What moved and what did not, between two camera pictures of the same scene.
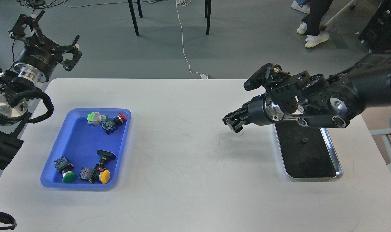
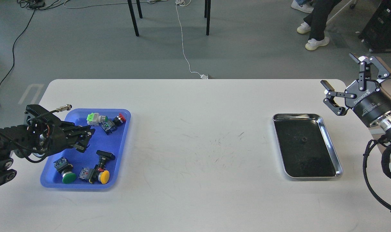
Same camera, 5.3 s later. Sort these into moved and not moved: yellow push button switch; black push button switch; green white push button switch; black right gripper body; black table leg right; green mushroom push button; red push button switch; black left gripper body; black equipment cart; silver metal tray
Moved: black left gripper body; black right gripper body
Not moved: green mushroom push button; black table leg right; black equipment cart; red push button switch; yellow push button switch; black push button switch; green white push button switch; silver metal tray
